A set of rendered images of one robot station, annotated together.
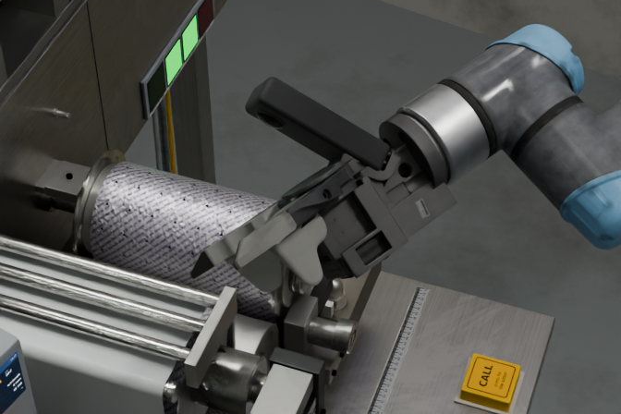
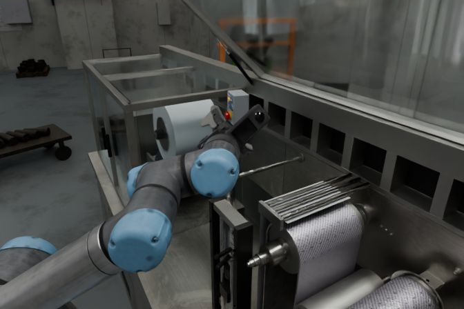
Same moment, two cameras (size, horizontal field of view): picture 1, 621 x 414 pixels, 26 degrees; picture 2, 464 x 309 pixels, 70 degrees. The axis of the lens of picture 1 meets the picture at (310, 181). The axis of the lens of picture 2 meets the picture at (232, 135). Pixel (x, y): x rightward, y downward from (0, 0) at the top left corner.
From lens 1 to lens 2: 1.40 m
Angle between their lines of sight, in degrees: 99
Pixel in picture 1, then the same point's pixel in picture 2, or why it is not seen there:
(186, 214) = (378, 296)
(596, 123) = (167, 164)
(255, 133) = not seen: outside the picture
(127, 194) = (400, 284)
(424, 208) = not seen: hidden behind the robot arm
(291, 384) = (236, 220)
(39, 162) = (434, 268)
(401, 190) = not seen: hidden behind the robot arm
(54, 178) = (427, 276)
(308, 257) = (206, 120)
